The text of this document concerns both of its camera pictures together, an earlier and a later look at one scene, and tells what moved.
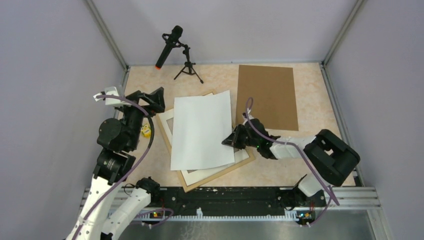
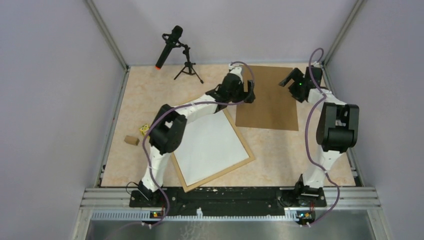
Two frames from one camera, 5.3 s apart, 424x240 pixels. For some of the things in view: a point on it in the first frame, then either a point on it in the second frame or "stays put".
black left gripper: x=156 y=99 → x=246 y=96
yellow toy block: x=146 y=131 stays put
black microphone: x=171 y=41 stays put
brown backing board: x=272 y=89 stays put
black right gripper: x=233 y=139 → x=296 y=76
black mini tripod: x=188 y=67 stays put
